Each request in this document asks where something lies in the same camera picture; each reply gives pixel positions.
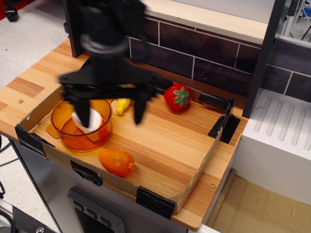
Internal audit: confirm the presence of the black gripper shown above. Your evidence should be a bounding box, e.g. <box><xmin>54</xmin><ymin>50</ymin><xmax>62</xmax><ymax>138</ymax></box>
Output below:
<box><xmin>59</xmin><ymin>48</ymin><xmax>160</xmax><ymax>128</ymax></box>

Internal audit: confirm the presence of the white and orange toy sushi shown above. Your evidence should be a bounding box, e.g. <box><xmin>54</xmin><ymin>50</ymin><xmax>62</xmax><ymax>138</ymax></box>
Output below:
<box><xmin>72</xmin><ymin>108</ymin><xmax>103</xmax><ymax>142</ymax></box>

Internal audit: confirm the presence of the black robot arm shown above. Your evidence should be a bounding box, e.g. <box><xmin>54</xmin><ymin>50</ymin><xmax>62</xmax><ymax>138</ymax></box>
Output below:
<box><xmin>59</xmin><ymin>0</ymin><xmax>160</xmax><ymax>127</ymax></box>

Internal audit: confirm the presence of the orange transparent plastic pot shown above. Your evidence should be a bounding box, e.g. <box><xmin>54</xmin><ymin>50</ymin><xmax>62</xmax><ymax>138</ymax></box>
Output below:
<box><xmin>47</xmin><ymin>100</ymin><xmax>112</xmax><ymax>151</ymax></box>

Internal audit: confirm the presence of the cardboard fence with black tape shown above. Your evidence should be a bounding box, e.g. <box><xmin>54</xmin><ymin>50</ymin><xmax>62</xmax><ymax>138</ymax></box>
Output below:
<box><xmin>16</xmin><ymin>89</ymin><xmax>241</xmax><ymax>218</ymax></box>

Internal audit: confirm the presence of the yellow toy banana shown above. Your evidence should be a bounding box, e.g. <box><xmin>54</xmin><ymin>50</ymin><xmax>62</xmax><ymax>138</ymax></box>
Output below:
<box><xmin>115</xmin><ymin>98</ymin><xmax>131</xmax><ymax>116</ymax></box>

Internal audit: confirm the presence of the orange toy carrot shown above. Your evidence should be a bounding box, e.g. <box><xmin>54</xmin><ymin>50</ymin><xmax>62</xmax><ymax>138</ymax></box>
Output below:
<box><xmin>98</xmin><ymin>150</ymin><xmax>135</xmax><ymax>177</ymax></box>

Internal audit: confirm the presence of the red toy strawberry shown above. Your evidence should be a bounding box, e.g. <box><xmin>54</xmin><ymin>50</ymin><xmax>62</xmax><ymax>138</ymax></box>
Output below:
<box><xmin>164</xmin><ymin>83</ymin><xmax>190</xmax><ymax>111</ymax></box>

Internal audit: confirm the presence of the grey oven control panel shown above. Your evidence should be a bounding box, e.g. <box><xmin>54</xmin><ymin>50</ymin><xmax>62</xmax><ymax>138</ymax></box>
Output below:
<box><xmin>68</xmin><ymin>189</ymin><xmax>126</xmax><ymax>233</ymax></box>

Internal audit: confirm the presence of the black caster wheel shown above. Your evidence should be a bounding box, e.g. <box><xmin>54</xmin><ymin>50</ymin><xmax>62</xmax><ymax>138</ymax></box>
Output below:
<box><xmin>5</xmin><ymin>6</ymin><xmax>19</xmax><ymax>22</ymax></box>

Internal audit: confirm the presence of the white toy sink drainboard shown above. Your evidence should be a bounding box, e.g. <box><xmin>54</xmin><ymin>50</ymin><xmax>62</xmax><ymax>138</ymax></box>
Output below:
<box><xmin>233</xmin><ymin>89</ymin><xmax>311</xmax><ymax>205</ymax></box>

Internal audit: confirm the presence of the dark grey left post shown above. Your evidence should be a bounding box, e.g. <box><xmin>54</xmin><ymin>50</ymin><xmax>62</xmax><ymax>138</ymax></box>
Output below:
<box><xmin>63</xmin><ymin>0</ymin><xmax>85</xmax><ymax>58</ymax></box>

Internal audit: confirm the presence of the dark grey post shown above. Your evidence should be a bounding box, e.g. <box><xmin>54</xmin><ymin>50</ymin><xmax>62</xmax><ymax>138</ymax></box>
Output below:
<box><xmin>63</xmin><ymin>0</ymin><xmax>85</xmax><ymax>58</ymax></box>
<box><xmin>242</xmin><ymin>0</ymin><xmax>287</xmax><ymax>118</ymax></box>

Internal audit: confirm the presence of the black braided cable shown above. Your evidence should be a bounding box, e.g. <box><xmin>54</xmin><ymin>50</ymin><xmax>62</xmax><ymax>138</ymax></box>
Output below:
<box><xmin>0</xmin><ymin>206</ymin><xmax>17</xmax><ymax>233</ymax></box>

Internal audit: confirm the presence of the dark grey right post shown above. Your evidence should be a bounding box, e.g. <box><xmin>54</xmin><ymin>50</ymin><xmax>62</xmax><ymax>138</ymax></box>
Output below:
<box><xmin>242</xmin><ymin>0</ymin><xmax>287</xmax><ymax>118</ymax></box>

